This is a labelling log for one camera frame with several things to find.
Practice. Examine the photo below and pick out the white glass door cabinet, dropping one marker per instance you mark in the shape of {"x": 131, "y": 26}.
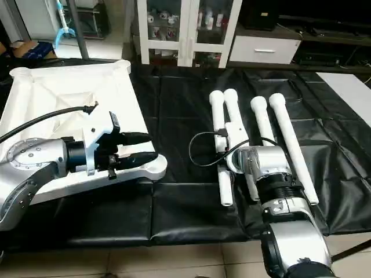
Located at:
{"x": 185, "y": 29}

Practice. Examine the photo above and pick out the white plastic table leg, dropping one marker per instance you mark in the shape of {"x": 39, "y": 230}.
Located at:
{"x": 220, "y": 116}
{"x": 261, "y": 119}
{"x": 232, "y": 107}
{"x": 290, "y": 139}

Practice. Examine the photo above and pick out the white flat sheet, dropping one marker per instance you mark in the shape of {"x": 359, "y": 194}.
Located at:
{"x": 348, "y": 92}

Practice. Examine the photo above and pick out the light blue mop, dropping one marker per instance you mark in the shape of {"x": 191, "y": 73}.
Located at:
{"x": 64, "y": 29}

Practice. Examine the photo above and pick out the grey metal pole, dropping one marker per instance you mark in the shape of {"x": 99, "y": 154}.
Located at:
{"x": 78, "y": 29}

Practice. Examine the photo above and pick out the black stand leg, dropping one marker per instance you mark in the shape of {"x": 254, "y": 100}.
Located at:
{"x": 353, "y": 249}

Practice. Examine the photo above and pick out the brown cardboard box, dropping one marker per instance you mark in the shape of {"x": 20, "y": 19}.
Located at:
{"x": 35, "y": 49}

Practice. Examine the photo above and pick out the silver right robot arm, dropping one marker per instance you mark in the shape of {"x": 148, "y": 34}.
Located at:
{"x": 284, "y": 214}

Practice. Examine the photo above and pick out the white plastic table top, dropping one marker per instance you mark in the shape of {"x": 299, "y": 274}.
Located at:
{"x": 64, "y": 92}

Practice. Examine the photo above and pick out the black tv cabinet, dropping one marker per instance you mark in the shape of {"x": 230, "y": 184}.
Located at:
{"x": 336, "y": 49}

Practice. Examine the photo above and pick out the white drawer unit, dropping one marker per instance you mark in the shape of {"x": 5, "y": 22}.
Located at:
{"x": 264, "y": 50}

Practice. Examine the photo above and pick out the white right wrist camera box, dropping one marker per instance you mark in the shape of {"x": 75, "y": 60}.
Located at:
{"x": 236, "y": 136}

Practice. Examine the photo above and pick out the black work mat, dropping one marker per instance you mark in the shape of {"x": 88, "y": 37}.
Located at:
{"x": 174, "y": 116}

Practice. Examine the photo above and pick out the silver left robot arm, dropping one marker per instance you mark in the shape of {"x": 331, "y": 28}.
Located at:
{"x": 29, "y": 168}

